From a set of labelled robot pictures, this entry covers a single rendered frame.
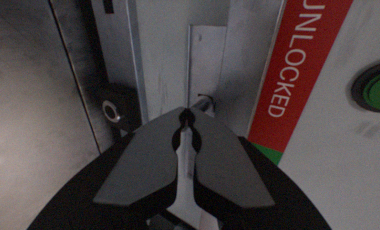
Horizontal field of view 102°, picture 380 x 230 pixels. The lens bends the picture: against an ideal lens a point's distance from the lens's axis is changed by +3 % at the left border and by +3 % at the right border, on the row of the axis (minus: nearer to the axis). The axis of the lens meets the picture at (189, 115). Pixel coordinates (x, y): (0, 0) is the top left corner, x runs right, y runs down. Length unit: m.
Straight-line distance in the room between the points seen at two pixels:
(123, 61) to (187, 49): 0.09
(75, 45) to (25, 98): 0.08
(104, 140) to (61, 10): 0.19
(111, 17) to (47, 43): 0.08
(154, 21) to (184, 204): 0.30
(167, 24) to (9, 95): 0.17
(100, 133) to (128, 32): 0.17
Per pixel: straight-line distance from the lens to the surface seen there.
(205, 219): 0.24
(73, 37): 0.25
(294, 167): 0.19
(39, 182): 0.29
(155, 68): 0.20
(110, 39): 0.23
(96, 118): 0.29
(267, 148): 0.18
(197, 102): 0.16
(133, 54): 0.20
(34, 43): 0.24
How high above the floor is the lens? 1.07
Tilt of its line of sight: 24 degrees down
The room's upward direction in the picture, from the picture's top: 107 degrees clockwise
